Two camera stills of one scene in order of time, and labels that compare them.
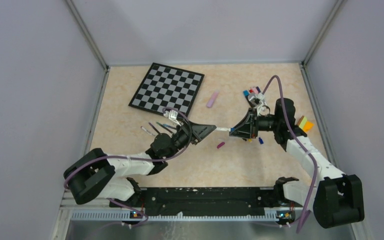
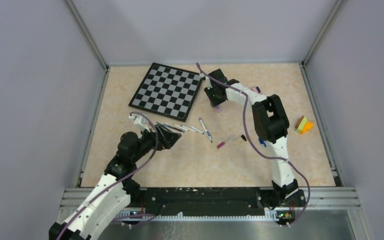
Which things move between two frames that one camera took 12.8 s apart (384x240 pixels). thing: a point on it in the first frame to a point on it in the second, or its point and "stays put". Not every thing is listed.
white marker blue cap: x=231 y=129 to x=207 y=132
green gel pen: x=164 y=127 stays put
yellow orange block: x=306 y=125 stays put
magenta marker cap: x=220 y=144 stays put
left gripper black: x=200 y=131 to x=166 y=139
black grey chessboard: x=164 y=86 stays put
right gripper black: x=248 y=127 to x=208 y=92
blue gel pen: x=169 y=126 stays put
